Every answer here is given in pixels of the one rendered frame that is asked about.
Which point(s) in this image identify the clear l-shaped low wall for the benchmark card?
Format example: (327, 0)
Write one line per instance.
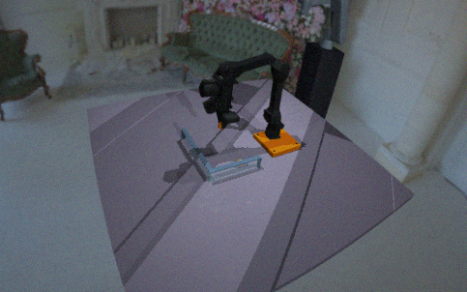
(220, 175)

